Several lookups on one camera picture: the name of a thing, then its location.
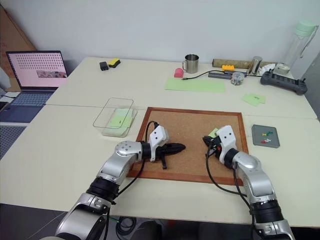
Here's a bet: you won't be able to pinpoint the long green paper sheet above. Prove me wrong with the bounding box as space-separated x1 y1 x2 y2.
164 77 226 94

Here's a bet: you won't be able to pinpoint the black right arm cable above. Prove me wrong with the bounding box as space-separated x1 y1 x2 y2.
205 139 258 240

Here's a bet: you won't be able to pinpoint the black flat hub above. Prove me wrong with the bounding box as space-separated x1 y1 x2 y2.
207 70 249 80

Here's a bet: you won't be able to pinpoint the green note with mark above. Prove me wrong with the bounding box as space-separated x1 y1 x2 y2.
241 93 262 108

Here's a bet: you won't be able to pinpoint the white crumpled cloth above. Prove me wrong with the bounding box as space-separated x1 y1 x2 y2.
259 63 276 76

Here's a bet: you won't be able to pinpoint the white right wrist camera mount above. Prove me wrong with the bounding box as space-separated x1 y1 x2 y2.
215 125 237 160

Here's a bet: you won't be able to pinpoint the black cables under table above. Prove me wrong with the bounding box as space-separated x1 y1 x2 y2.
109 215 141 236

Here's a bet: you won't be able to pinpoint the perforated grey metal panel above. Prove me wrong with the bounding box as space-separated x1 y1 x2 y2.
0 124 27 161

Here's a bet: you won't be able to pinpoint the brown cardboard sheet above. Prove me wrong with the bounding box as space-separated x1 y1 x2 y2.
0 4 38 94

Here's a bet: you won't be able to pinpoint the clear plastic box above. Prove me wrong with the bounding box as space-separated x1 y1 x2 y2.
93 97 138 138

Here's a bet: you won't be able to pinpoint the grey flat tray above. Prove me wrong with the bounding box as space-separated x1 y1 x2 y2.
251 124 281 149

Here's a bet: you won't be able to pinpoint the clear bottle green lid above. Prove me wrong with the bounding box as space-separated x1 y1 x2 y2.
284 20 320 74

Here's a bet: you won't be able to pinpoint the dark grey remote controller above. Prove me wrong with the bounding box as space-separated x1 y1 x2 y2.
260 69 309 97

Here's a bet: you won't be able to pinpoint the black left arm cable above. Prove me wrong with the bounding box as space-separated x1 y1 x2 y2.
102 121 159 240

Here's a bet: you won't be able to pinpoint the grey cabinet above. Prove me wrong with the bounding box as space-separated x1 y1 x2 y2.
290 53 320 121

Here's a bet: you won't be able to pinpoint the long wooden bar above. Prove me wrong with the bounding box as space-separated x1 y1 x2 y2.
212 58 279 69

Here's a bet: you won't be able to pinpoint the yellow black eraser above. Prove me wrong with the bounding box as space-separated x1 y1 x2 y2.
107 58 121 69

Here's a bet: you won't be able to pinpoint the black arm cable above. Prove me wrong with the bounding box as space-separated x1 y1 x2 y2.
205 139 258 240
102 121 159 240

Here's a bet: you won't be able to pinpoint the open laptop pink screen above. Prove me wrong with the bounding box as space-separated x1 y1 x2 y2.
0 50 69 124

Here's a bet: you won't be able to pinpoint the green notes stack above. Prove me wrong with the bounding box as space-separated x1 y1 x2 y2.
103 108 135 136

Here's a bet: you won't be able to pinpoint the black cable green plug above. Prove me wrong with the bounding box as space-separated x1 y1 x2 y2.
182 70 213 81

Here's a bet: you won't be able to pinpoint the clear jar of pushpins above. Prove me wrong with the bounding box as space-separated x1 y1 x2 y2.
230 71 246 87

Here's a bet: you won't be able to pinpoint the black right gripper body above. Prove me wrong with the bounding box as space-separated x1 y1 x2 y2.
206 136 224 160

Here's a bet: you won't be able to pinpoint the wood framed cork board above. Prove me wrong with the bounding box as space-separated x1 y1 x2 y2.
126 106 250 187

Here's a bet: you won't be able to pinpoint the steel cylinder cup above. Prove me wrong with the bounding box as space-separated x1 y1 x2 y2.
248 55 264 76

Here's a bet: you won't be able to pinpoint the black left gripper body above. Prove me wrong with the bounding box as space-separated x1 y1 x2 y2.
154 143 174 171

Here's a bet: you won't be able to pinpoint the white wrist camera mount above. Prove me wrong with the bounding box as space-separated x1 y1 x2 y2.
215 125 237 160
149 125 171 162

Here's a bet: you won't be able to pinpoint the stainless steel mug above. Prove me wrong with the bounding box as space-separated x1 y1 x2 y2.
181 53 200 74

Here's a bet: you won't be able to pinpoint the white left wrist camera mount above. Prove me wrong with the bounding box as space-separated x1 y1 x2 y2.
149 125 171 162

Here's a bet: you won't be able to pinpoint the small clear container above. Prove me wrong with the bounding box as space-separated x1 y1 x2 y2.
273 62 291 75

